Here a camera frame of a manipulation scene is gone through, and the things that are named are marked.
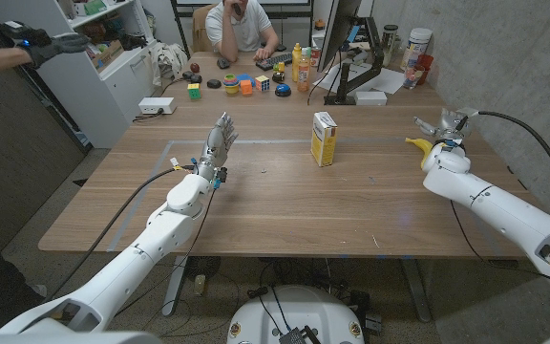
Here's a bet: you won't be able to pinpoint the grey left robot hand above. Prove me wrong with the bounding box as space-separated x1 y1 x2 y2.
197 112 240 183

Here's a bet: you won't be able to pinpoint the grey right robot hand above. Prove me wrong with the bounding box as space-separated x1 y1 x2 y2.
412 107 473 145

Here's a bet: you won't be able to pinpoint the yellow toy banana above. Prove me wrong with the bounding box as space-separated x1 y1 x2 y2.
404 137 434 170

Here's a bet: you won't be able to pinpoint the white power strip box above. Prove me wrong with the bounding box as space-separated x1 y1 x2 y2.
137 97 178 116

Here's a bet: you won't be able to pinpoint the white flat box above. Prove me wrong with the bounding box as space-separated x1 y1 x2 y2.
353 90 389 107

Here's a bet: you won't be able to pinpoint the yellow white carton box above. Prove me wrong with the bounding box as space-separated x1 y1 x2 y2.
309 111 339 168

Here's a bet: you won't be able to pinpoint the cardboard box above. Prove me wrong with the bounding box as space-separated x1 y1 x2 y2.
91 39 125 72

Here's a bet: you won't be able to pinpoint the gloved operator hand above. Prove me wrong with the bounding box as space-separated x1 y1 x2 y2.
0 20 92 70

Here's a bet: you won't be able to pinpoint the clear drinking glass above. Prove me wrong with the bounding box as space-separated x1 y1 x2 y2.
402 65 421 91

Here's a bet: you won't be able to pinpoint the colourful stacking cups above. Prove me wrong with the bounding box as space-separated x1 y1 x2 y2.
222 73 241 96

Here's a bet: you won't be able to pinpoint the red cup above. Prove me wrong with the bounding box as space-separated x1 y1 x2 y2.
415 53 434 86

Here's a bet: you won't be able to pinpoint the white supplement tub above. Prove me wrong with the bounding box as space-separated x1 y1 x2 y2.
400 27 434 72

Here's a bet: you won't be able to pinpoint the white paper sheets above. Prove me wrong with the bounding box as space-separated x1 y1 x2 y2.
312 61 406 96

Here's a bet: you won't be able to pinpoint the white crumpled cloth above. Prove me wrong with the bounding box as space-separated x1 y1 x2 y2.
149 41 189 87

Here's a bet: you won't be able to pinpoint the dark lidded jar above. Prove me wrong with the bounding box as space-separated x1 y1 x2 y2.
381 24 399 68

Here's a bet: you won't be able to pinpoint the black keyboard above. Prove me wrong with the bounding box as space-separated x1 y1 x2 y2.
255 52 294 72

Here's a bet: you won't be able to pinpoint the orange drink bottle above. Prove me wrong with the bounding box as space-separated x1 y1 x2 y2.
296 47 312 93

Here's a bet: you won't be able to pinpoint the yellow squeeze bottle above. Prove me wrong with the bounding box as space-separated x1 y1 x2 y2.
291 42 303 83

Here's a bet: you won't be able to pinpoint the wooden chair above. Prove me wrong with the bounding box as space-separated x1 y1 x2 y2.
191 4 219 54

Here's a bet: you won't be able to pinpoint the seated person in white shirt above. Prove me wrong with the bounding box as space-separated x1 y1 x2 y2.
204 0 280 64

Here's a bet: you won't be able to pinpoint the black computer monitor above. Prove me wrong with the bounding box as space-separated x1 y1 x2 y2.
316 0 363 74

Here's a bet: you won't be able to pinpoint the white shelf cabinet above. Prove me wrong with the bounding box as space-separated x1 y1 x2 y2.
0 0 164 149

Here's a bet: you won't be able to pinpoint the white robot torso base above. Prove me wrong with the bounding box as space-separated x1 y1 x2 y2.
226 285 366 344

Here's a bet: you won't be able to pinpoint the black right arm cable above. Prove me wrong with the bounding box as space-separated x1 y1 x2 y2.
449 110 550 293

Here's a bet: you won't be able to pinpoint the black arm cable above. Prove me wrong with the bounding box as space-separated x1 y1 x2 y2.
449 110 550 293
45 164 198 302

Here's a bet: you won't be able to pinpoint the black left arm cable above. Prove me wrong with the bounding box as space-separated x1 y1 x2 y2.
45 164 198 302

